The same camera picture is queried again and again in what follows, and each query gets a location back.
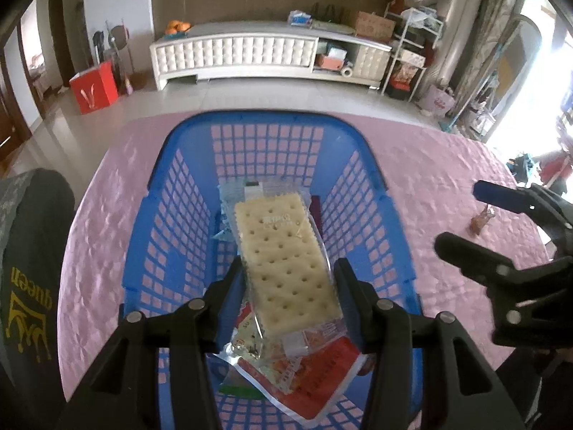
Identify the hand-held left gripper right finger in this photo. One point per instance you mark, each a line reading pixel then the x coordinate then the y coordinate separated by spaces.
pixel 349 304

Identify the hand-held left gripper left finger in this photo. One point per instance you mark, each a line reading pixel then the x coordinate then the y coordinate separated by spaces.
pixel 224 313

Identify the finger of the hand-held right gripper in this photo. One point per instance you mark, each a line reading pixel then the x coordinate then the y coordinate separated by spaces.
pixel 465 253
pixel 497 195

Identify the orange snack packet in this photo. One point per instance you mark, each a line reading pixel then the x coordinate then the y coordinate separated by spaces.
pixel 250 345

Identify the red and white snack packet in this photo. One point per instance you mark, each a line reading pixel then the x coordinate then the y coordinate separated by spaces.
pixel 322 376

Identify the red cracker packet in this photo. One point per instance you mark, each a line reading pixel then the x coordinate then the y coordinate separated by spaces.
pixel 282 260

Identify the clear blue packet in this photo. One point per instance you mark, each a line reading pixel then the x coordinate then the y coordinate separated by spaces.
pixel 227 206

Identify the blue plastic basket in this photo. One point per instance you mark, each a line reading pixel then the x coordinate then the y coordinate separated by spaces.
pixel 268 143

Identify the brown candy wrapper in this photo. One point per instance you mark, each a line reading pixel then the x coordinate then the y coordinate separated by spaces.
pixel 481 221

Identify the red garment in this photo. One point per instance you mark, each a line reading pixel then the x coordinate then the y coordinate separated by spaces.
pixel 551 163

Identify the pink bag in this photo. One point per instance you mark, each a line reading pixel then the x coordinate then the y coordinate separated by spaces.
pixel 438 99

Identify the leaning mattress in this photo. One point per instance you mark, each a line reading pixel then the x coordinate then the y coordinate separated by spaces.
pixel 497 31

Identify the white shelf rack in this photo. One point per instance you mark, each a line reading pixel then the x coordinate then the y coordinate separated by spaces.
pixel 409 53

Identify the standing air conditioner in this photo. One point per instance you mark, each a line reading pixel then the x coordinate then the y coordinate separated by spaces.
pixel 459 22

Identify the paper roll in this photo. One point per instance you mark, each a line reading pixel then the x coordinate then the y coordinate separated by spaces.
pixel 347 72

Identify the black cloth with gold print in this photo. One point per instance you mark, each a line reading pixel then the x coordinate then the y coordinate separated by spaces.
pixel 31 255

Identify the cardboard box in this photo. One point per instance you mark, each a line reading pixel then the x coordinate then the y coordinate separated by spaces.
pixel 375 26

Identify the orange box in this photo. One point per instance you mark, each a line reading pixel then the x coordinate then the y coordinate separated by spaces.
pixel 332 62

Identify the red gift bag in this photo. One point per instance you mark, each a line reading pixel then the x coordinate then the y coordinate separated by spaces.
pixel 94 89

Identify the white TV cabinet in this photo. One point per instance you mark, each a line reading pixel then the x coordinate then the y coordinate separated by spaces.
pixel 246 53

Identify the blue tissue pack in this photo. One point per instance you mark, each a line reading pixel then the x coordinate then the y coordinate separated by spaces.
pixel 300 19

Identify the brown wooden door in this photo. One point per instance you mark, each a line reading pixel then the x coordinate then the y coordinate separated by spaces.
pixel 6 130

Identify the metal stand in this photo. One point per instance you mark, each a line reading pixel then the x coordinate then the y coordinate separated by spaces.
pixel 118 49

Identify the pile of oranges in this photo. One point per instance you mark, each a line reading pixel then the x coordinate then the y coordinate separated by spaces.
pixel 178 27

